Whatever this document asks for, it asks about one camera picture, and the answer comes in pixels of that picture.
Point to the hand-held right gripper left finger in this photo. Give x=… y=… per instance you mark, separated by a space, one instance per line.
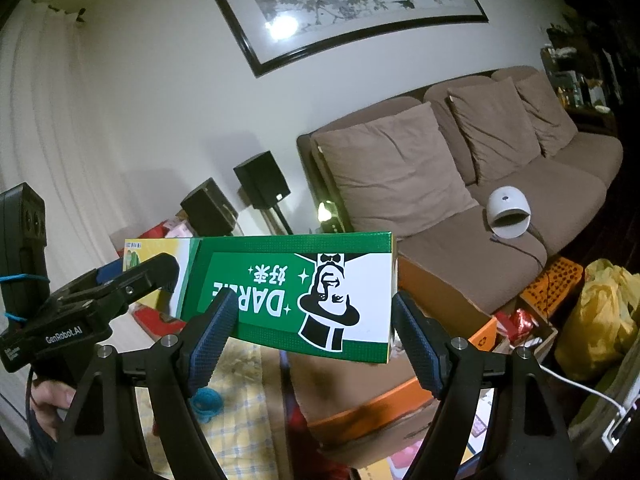
x=212 y=350

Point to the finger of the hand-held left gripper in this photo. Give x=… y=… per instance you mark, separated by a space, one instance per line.
x=107 y=272
x=150 y=275

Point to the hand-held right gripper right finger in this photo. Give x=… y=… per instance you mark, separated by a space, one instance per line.
x=422 y=350

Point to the cardboard box with orange lining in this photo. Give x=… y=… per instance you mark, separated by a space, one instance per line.
x=450 y=305

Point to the blue collapsible funnel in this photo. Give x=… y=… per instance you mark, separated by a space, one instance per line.
x=205 y=402

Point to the yellow green toothpaste box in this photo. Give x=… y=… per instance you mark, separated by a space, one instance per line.
x=280 y=270

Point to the person's left forearm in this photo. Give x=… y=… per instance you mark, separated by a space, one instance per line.
x=42 y=435

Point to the person's left hand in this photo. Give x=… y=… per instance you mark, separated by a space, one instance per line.
x=50 y=395

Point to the red gift box gold print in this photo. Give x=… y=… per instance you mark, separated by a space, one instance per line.
x=152 y=232

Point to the red chocolate gift box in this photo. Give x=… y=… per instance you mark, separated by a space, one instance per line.
x=155 y=320

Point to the pink tissue pack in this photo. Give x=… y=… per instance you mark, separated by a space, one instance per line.
x=179 y=230

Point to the black speaker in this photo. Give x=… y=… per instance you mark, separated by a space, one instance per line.
x=260 y=180
x=205 y=207

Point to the yellow plaid tablecloth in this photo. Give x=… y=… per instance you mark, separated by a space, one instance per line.
x=240 y=435

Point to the small open cardboard box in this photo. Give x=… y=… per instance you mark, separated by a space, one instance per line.
x=525 y=325

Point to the red flat box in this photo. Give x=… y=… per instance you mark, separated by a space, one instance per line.
x=300 y=430

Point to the black speaker stand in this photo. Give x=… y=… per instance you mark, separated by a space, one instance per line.
x=279 y=220

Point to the white curtain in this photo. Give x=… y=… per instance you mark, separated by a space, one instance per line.
x=60 y=110

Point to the black radio lamp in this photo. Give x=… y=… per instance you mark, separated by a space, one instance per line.
x=332 y=225

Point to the white dome nail lamp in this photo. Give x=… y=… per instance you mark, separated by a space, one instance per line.
x=507 y=202

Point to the large brown sofa cushion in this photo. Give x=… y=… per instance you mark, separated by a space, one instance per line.
x=395 y=175

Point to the yellow plastic bag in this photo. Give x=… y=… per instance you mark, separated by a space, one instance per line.
x=600 y=320

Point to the white electronic device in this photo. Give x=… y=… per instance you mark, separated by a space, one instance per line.
x=620 y=430

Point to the brown sofa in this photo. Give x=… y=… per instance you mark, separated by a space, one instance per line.
x=565 y=185

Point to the medium brown sofa cushion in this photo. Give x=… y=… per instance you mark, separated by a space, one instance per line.
x=495 y=130

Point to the small brown sofa cushion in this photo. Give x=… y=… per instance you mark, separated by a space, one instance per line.
x=550 y=110

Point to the dark cluttered shelf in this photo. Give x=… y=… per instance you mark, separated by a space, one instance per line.
x=585 y=80

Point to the framed ink painting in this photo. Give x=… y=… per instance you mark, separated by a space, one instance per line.
x=350 y=0

